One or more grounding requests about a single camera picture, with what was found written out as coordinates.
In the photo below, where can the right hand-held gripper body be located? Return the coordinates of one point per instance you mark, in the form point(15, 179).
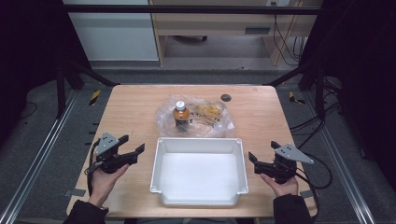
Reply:
point(281, 168)

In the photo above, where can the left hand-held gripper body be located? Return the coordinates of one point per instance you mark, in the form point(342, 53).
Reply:
point(107, 157)

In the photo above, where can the person's right hand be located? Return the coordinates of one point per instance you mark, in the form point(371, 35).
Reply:
point(285, 189)

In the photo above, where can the person's left hand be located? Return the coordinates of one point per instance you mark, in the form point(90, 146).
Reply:
point(104, 185)

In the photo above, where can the grey tape patch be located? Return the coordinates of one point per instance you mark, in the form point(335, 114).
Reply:
point(306, 194)
point(74, 192)

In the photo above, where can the clear plastic bag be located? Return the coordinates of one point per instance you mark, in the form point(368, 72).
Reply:
point(218, 126)

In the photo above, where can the yellow black floor tape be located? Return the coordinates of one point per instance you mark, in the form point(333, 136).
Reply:
point(294, 97)
point(95, 97)

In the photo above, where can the orange bottle with white cap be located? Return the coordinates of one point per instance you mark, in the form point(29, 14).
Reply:
point(181, 115)

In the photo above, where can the white plastic bin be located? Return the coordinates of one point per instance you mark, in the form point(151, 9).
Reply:
point(199, 177)

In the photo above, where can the yellow snack packet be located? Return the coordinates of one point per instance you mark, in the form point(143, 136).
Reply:
point(209, 111)

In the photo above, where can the grey table grommet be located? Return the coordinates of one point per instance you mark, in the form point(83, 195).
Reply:
point(226, 97)

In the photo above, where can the black metal stand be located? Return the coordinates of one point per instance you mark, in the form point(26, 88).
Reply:
point(320, 93)
point(60, 90)

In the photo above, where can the white cabinet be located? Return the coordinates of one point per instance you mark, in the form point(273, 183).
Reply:
point(115, 34)

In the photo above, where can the black curtain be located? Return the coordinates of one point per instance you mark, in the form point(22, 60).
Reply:
point(28, 46)
point(364, 62)

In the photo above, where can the aluminium floor rail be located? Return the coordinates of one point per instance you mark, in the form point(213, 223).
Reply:
point(342, 165)
point(37, 155)

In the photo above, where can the black frame crossbar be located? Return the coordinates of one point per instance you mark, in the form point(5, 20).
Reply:
point(186, 9)

